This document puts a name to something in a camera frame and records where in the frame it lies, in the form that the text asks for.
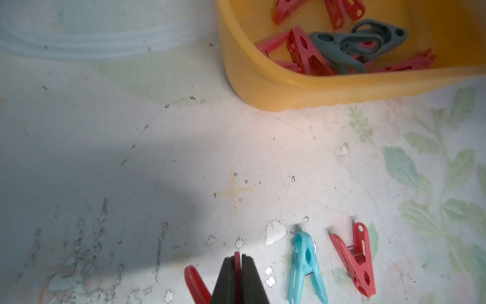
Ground teal clothespin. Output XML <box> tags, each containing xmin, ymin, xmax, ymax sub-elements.
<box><xmin>288</xmin><ymin>231</ymin><xmax>329</xmax><ymax>303</ymax></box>

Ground clear plastic box lid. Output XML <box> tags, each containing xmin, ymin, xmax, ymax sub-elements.
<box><xmin>1</xmin><ymin>1</ymin><xmax>216</xmax><ymax>60</ymax></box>

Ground yellow plastic storage box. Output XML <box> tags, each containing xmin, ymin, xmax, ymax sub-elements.
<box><xmin>215</xmin><ymin>1</ymin><xmax>485</xmax><ymax>111</ymax></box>

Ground pink-red clothespin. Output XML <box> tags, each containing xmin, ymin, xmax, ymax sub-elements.
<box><xmin>324</xmin><ymin>0</ymin><xmax>367</xmax><ymax>30</ymax></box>

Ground grey-green clothespin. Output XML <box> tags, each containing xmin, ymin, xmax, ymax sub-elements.
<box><xmin>309</xmin><ymin>32</ymin><xmax>384</xmax><ymax>74</ymax></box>

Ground red clothespin under orange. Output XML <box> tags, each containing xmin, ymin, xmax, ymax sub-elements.
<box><xmin>272</xmin><ymin>0</ymin><xmax>307</xmax><ymax>25</ymax></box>

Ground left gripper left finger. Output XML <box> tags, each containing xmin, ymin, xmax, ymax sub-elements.
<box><xmin>210</xmin><ymin>257</ymin><xmax>235</xmax><ymax>304</ymax></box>

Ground grey-blue clothespin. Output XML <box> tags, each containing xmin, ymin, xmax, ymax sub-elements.
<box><xmin>351</xmin><ymin>18</ymin><xmax>408</xmax><ymax>62</ymax></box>

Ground red clothespin placed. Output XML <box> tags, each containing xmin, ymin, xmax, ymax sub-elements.
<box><xmin>184</xmin><ymin>252</ymin><xmax>242</xmax><ymax>304</ymax></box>
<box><xmin>330</xmin><ymin>222</ymin><xmax>377</xmax><ymax>298</ymax></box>

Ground red clothespin box edge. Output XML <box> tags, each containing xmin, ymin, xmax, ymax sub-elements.
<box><xmin>256</xmin><ymin>25</ymin><xmax>335</xmax><ymax>76</ymax></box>

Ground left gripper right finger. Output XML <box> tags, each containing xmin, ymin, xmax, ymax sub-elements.
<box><xmin>241</xmin><ymin>255</ymin><xmax>269</xmax><ymax>304</ymax></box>

